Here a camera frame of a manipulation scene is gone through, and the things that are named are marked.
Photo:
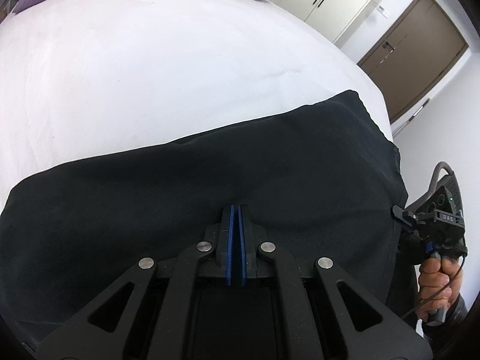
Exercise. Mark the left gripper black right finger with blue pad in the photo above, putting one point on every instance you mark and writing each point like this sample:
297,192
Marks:
251,236

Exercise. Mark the black leather jacket sleeve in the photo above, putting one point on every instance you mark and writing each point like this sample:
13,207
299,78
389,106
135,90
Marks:
447,340

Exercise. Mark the black denim pants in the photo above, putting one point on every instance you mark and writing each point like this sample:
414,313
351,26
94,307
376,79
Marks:
321,180

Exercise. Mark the white bed mattress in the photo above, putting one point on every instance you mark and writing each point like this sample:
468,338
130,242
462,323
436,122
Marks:
82,78

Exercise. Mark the person's right hand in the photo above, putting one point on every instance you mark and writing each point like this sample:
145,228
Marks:
443,279

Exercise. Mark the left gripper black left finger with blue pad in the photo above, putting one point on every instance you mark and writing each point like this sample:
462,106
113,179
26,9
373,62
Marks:
221,237

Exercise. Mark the brown wooden door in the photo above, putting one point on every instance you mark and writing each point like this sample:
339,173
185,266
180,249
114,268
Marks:
414,54

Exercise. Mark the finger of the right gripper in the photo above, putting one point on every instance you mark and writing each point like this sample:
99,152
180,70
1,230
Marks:
402,215
409,230

